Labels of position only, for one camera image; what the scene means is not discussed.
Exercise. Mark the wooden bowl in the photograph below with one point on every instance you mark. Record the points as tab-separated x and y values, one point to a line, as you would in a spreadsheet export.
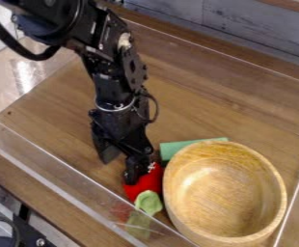
225	194

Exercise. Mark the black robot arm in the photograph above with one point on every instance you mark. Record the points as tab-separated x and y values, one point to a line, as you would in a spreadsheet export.
90	29

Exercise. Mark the black clamp base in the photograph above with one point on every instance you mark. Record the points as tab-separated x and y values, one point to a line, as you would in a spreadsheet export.
30	236

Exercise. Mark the clear acrylic front wall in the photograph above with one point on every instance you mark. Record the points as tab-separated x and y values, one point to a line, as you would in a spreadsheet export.
92	215

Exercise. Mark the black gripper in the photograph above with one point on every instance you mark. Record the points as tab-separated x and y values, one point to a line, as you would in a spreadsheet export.
119	132

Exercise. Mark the green rectangular block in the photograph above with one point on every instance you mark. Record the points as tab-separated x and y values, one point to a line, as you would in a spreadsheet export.
170	148

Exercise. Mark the red felt strawberry toy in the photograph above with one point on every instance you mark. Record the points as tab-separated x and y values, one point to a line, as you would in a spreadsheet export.
144	194

